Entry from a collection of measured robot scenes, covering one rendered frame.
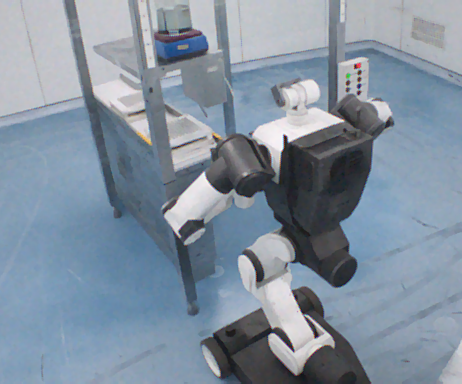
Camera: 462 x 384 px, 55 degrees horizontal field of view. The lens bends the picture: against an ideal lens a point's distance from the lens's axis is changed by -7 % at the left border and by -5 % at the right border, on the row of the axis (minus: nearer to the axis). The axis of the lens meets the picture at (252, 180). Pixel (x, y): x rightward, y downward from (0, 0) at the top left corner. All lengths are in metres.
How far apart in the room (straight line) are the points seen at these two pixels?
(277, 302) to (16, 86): 4.14
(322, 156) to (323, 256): 0.37
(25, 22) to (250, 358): 4.15
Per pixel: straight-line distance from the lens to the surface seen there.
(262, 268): 1.83
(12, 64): 5.36
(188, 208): 1.32
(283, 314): 1.93
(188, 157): 2.11
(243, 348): 2.13
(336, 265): 1.44
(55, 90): 5.44
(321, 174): 1.21
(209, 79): 2.01
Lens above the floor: 1.83
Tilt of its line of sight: 31 degrees down
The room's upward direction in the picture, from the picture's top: 4 degrees counter-clockwise
